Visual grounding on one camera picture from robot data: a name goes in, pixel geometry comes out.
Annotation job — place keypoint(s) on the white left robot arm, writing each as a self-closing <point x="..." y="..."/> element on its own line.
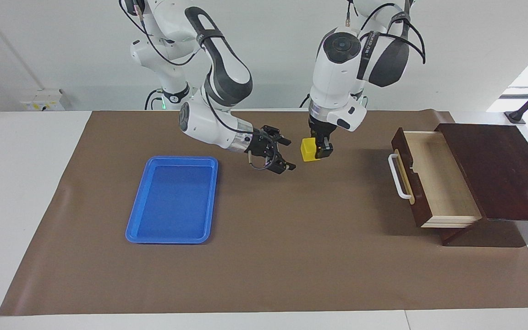
<point x="337" y="78"/>

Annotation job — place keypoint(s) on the white wall socket box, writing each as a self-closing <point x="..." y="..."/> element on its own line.
<point x="41" y="101"/>

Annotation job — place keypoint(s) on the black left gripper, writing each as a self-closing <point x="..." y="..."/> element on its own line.
<point x="321" y="130"/>

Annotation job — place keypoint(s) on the blue plastic tray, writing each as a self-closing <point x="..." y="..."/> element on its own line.
<point x="172" y="201"/>

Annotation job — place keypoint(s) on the dark wooden drawer cabinet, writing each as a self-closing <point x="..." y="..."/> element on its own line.
<point x="497" y="174"/>

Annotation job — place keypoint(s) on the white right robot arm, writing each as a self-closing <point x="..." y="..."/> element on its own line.
<point x="200" y="123"/>

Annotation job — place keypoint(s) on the yellow cube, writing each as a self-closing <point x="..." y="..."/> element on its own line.
<point x="309" y="151"/>

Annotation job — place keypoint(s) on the brown table mat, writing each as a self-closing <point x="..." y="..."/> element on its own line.
<point x="291" y="229"/>

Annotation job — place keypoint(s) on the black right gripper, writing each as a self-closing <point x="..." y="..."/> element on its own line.
<point x="263" y="146"/>

